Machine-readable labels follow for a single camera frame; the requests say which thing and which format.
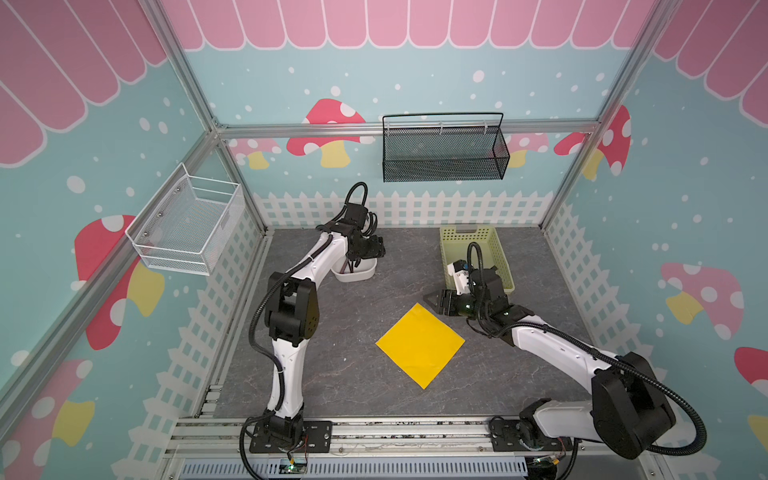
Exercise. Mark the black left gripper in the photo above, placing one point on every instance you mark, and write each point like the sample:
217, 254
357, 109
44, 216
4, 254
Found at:
377, 249

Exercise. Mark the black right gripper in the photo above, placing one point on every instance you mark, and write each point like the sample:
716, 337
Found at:
448, 301

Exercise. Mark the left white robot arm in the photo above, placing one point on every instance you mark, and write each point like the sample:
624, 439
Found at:
291, 311

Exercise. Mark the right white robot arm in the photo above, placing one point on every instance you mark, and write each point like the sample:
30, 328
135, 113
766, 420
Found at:
625, 411

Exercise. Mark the yellow paper napkin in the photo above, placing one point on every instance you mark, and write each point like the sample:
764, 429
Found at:
421, 345

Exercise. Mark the white plastic tub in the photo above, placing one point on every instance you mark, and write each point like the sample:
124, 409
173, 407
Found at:
346, 271

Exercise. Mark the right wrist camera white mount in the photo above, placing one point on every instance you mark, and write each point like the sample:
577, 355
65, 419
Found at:
460, 271

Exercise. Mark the black mesh wall basket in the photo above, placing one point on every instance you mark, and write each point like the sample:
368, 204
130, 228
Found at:
432, 147

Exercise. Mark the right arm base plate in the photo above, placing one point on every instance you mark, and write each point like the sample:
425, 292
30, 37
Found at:
515, 435

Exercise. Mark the white wire wall basket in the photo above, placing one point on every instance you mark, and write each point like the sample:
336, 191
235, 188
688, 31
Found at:
188, 223

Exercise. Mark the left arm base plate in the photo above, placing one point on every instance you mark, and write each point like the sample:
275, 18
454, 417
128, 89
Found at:
279, 435

